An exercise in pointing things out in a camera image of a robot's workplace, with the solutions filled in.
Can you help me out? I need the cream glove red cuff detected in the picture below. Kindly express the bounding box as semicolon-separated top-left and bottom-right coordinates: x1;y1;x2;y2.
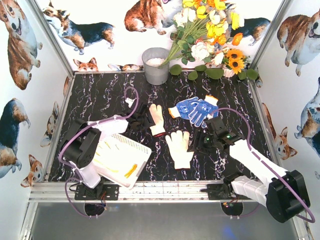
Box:
149;103;166;137

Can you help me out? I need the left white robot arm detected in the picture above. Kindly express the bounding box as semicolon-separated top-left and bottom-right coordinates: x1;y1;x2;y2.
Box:
59;103;155;189

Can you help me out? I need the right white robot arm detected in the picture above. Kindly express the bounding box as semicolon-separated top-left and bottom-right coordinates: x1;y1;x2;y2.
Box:
188;117;311;223

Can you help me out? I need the white perforated storage basket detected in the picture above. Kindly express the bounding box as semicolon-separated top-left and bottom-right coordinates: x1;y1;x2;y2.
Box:
92;133;152;190

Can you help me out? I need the blue dotted glove right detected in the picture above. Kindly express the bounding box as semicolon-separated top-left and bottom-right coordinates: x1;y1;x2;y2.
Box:
188;95;219;129

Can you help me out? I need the blue dotted glove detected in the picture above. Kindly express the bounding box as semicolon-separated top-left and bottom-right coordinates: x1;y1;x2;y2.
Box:
168;97;201;120
188;95;219;129

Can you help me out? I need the blue dotted glove left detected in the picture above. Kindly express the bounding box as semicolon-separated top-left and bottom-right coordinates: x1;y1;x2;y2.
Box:
168;97;201;120

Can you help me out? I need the grey metal bucket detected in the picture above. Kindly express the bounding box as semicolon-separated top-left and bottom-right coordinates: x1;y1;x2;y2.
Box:
141;47;170;86

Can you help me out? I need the artificial flower bouquet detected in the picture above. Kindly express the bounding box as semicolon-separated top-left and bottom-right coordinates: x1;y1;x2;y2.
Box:
161;0;267;81

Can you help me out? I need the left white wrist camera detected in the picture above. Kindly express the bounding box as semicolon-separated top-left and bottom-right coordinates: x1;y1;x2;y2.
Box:
125;97;136;108

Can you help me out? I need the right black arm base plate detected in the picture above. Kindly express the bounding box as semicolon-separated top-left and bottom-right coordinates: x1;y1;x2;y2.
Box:
200;181;249;200

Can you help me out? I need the aluminium front frame rail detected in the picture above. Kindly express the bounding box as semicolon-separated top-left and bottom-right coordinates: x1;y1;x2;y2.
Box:
28;180;300;203

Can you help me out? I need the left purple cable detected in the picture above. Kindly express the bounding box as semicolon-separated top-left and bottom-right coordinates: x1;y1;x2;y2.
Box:
57;86;141;219

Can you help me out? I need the purple cable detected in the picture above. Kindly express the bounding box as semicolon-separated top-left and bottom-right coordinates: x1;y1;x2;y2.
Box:
57;86;141;219
207;107;316;223

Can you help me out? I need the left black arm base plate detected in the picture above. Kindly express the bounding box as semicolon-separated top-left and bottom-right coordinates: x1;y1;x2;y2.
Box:
74;184;119;201

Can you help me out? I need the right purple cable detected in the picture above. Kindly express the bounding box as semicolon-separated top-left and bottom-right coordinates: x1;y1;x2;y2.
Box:
207;107;316;223

